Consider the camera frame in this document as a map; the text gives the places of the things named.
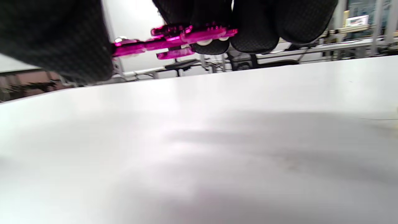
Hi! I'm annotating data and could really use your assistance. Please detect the person's right hand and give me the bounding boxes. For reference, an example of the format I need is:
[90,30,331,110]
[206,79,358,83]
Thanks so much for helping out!
[0,0,338,85]

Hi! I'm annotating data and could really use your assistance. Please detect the magenta metal fidget spinner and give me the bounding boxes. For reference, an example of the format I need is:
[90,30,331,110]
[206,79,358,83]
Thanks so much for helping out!
[111,22,238,60]

